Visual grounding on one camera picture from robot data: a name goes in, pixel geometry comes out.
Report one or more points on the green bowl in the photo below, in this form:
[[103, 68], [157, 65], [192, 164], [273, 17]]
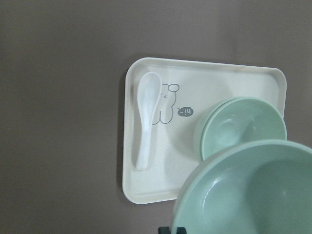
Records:
[[256, 188], [242, 120], [200, 125]]

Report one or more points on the green bowl on tray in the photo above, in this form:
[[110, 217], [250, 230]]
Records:
[[200, 125]]

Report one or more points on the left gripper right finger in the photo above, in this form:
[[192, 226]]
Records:
[[181, 230]]

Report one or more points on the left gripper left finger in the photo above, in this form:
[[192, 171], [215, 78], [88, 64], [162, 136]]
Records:
[[164, 230]]

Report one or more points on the cream rabbit serving tray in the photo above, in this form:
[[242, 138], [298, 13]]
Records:
[[189, 88]]

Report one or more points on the white ceramic soup spoon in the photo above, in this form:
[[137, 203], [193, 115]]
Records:
[[148, 94]]

